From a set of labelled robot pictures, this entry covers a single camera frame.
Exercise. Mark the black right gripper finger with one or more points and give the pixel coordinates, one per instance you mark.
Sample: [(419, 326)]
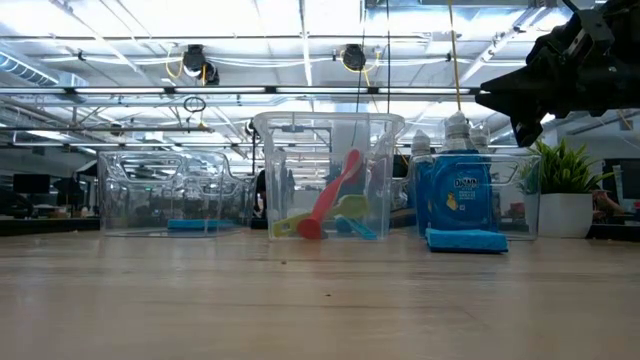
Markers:
[(525, 100), (550, 57)]

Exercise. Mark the blue dish soap bottle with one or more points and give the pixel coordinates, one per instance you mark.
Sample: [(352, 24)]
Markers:
[(460, 190), (422, 195), (480, 137)]

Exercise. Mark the tall clear plastic bin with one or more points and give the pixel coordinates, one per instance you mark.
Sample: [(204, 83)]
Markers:
[(385, 150)]

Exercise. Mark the blue sponge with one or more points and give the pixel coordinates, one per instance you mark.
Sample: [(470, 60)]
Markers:
[(467, 241), (200, 225)]

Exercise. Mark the green dish brush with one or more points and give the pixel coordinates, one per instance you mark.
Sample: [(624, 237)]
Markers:
[(352, 206)]

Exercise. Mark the teal dish brush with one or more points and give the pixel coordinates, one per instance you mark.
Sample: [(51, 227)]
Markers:
[(360, 229)]

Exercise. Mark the red and pink dish brush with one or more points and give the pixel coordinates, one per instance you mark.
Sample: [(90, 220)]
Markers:
[(325, 200)]

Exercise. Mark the black monitor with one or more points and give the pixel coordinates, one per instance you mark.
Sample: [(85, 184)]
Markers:
[(30, 183), (632, 180)]

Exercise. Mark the green plant in white pot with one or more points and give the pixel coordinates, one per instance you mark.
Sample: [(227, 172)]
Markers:
[(565, 210)]

